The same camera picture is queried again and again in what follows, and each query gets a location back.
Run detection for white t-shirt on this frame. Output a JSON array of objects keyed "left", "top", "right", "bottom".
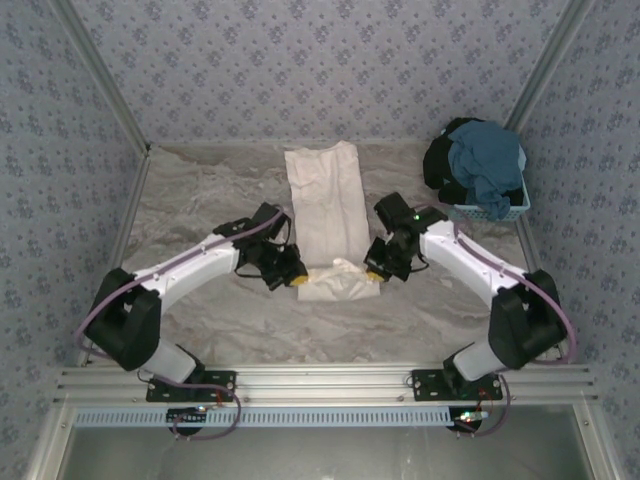
[{"left": 283, "top": 140, "right": 383, "bottom": 303}]

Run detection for light blue plastic basket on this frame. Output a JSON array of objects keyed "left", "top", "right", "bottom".
[{"left": 438, "top": 126, "right": 532, "bottom": 222}]

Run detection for black t-shirt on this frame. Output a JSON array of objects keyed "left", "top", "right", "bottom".
[{"left": 422, "top": 117, "right": 527, "bottom": 209}]

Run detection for blue t-shirt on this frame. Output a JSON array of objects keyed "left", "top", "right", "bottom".
[{"left": 446, "top": 122, "right": 527, "bottom": 224}]

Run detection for small circuit board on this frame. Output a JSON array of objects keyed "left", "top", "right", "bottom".
[
  {"left": 166, "top": 406, "right": 209, "bottom": 434},
  {"left": 448, "top": 406, "right": 490, "bottom": 434}
]

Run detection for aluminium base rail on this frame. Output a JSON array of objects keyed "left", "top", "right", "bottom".
[{"left": 52, "top": 364, "right": 599, "bottom": 407}]

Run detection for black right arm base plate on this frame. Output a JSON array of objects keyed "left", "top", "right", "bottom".
[{"left": 410, "top": 368, "right": 504, "bottom": 402}]

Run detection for light blue slotted cable duct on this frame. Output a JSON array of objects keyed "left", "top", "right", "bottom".
[{"left": 73, "top": 405, "right": 454, "bottom": 429}]

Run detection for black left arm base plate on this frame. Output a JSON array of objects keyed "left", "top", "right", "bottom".
[{"left": 145, "top": 369, "right": 238, "bottom": 403}]

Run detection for aluminium frame post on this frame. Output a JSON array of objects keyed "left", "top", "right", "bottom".
[
  {"left": 49, "top": 0, "right": 152, "bottom": 152},
  {"left": 505, "top": 0, "right": 597, "bottom": 132}
]

